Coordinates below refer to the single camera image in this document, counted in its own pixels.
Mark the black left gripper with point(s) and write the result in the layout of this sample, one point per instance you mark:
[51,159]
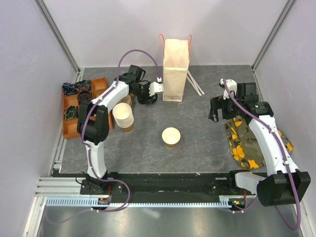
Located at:
[147,99]

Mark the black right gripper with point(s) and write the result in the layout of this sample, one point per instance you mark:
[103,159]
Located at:
[218,102]

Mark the brown paper coffee cup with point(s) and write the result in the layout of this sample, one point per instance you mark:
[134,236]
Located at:
[171,136]

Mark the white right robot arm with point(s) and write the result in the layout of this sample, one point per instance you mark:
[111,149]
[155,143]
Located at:
[280,182]

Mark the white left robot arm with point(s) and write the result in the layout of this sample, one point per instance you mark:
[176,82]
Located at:
[93,121]

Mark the white paper takeout bag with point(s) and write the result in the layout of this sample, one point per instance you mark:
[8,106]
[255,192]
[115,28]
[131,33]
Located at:
[176,58]

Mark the cardboard cup carrier tray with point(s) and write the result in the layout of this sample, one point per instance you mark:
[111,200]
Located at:
[127,99]

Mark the stack of paper cups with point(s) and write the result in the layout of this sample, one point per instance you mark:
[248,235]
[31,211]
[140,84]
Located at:
[123,116]

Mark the camouflage yellow green cloth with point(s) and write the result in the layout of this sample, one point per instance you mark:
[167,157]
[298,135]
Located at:
[244,146]

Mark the black brown rolled sock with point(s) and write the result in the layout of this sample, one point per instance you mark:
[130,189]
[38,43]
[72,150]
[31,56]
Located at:
[84,95]

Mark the dark patterned rolled sock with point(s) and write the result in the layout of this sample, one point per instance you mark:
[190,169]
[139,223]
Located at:
[83,85]

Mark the blue yellow rolled sock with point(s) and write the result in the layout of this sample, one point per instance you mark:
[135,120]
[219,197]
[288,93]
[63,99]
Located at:
[71,113]

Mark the blue patterned rolled sock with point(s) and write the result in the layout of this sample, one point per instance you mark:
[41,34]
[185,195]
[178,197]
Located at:
[68,89]

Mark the orange compartment organizer tray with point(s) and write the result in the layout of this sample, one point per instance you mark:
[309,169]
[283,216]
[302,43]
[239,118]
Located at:
[70,126]

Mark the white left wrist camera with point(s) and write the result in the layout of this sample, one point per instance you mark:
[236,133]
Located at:
[156,87]

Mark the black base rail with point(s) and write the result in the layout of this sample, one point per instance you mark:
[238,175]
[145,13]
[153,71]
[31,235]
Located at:
[210,184]

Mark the grey slotted cable duct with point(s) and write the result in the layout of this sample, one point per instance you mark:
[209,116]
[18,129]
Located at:
[223,202]

